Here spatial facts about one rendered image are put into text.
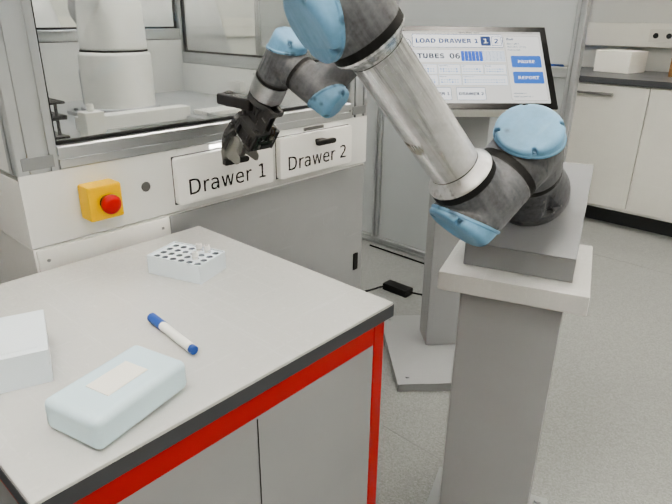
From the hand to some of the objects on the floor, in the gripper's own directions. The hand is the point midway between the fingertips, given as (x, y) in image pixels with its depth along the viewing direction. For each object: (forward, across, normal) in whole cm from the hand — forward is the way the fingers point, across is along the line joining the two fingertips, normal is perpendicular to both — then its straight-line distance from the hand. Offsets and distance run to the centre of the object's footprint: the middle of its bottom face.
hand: (231, 155), depth 138 cm
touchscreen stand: (+68, +90, -62) cm, 129 cm away
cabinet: (+104, +5, -11) cm, 104 cm away
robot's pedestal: (+38, +25, -105) cm, 114 cm away
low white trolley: (+59, -41, -75) cm, 104 cm away
